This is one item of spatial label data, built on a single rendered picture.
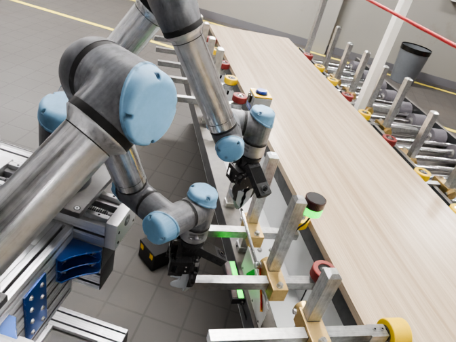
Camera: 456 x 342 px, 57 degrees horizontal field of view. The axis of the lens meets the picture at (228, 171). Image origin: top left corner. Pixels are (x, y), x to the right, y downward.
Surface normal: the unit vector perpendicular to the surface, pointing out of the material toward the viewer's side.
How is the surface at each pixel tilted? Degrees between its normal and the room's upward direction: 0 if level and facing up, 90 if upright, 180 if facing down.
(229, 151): 90
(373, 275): 0
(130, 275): 0
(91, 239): 90
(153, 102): 85
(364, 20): 90
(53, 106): 8
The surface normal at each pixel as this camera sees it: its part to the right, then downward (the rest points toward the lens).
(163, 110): 0.81, 0.40
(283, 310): 0.22, -0.82
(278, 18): -0.22, 0.49
